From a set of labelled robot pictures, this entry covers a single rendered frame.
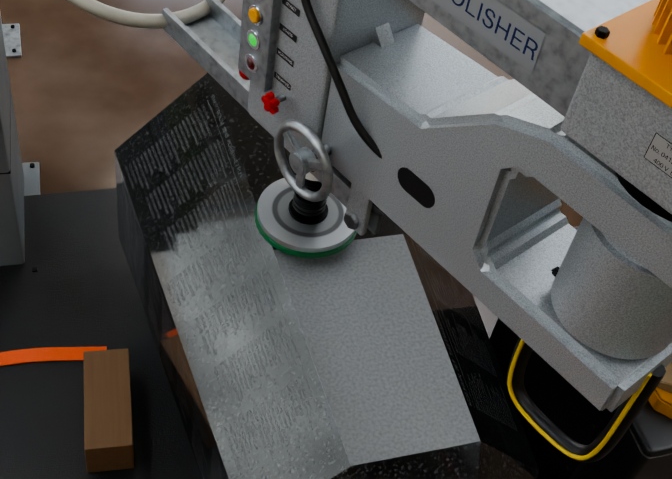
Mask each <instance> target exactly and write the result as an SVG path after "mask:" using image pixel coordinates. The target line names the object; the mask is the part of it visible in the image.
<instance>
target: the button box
mask: <svg viewBox="0 0 672 479"><path fill-rule="evenodd" d="M252 4H254V5H256V6H257V7H258V8H259V10H260V11H261V14H262V23H261V25H255V24H254V23H253V22H252V21H251V20H250V18H249V15H248V12H249V7H250V5H252ZM280 6H281V0H243V5H242V19H241V33H240V47H239V61H238V69H239V70H240V71H241V72H242V73H243V74H244V75H245V76H247V77H248V78H249V79H250V80H251V81H252V82H253V83H254V84H255V85H256V86H258V87H259V88H260V89H261V90H262V91H263V92H267V91H269V90H271V89H272V82H273V72H274V63H275V53H276V44H277V34H278V25H279V16H280ZM248 30H253V31H255V32H256V33H257V35H258V37H259V40H260V47H259V49H258V50H254V49H253V48H251V46H250V45H249V43H248V41H247V32H248ZM246 54H251V55H253V56H254V58H255V59H256V61H257V64H258V70H257V72H256V73H252V72H250V71H249V70H248V68H247V66H246V64H245V56H246Z"/></svg>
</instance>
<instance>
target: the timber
mask: <svg viewBox="0 0 672 479"><path fill-rule="evenodd" d="M83 361H84V450H85V458H86V467H87V472H88V473H90V472H100V471H110V470H120V469H130V468H134V444H133V424H132V403H131V382H130V362H129V349H128V348H126V349H112V350H99V351H85V352H84V353H83Z"/></svg>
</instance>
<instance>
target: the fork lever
mask: <svg viewBox="0 0 672 479"><path fill-rule="evenodd" d="M206 1H207V2H208V4H209V6H210V10H211V11H210V14H208V15H206V16H205V17H203V18H201V19H199V20H196V21H194V22H191V23H188V24H184V23H183V22H182V21H180V20H179V19H178V18H177V17H176V16H175V15H174V14H173V13H172V12H171V11H170V10H169V9H168V8H165V9H163V16H164V17H165V19H166V23H167V27H166V28H163V29H164V30H165V31H166V32H167V33H168V34H169V35H170V36H171V37H172V38H173V39H174V40H175V41H176V42H177V43H178V44H179V45H180V46H181V47H182V48H183V49H184V50H185V51H186V52H187V53H188V54H189V55H190V56H191V57H192V58H193V59H194V60H195V61H197V62H198V63H199V64H200V65H201V66H202V67H203V68H204V69H205V70H206V71H207V72H208V73H209V74H210V75H211V76H212V77H213V78H214V79H215V80H216V81H217V82H218V83H219V84H220V85H221V86H222V87H223V88H224V89H225V90H226V91H227V92H228V93H229V94H230V95H231V96H232V97H233V98H234V99H235V100H236V101H238V102H239V103H240V104H241V105H242V106H243V107H244V108H245V109H246V110H247V111H248V97H249V85H250V80H245V79H243V78H242V77H241V76H240V74H239V69H238V61H239V47H240V33H241V21H240V20H239V19H238V18H237V17H236V16H235V15H234V14H233V13H232V12H231V11H229V10H228V9H227V8H226V7H225V6H224V5H223V4H222V3H221V2H220V1H218V0H206ZM332 170H333V185H332V189H331V193H332V194H333V195H334V196H335V197H336V198H337V199H338V200H339V201H340V202H341V203H342V204H343V205H344V206H345V207H346V208H347V203H348V198H349V193H350V188H351V183H350V182H349V181H348V180H347V179H346V178H345V177H344V176H343V175H342V174H341V173H340V172H339V171H337V170H336V169H335V168H334V167H333V166H332ZM310 173H311V174H312V175H313V176H314V177H315V178H316V179H317V180H318V181H319V182H321V183H322V170H318V169H317V170H315V171H311V172H310ZM382 218H383V214H382V213H381V210H380V209H379V208H378V207H377V206H376V205H375V204H374V203H373V205H372V209H371V213H370V218H369V222H368V227H367V228H368V229H369V230H370V231H371V232H372V233H373V234H374V235H375V234H376V233H378V232H379V229H380V225H381V222H382ZM344 222H345V224H346V225H347V227H348V228H350V229H353V230H355V229H357V227H358V223H359V222H358V219H357V217H356V216H355V214H353V213H350V212H347V213H345V216H344Z"/></svg>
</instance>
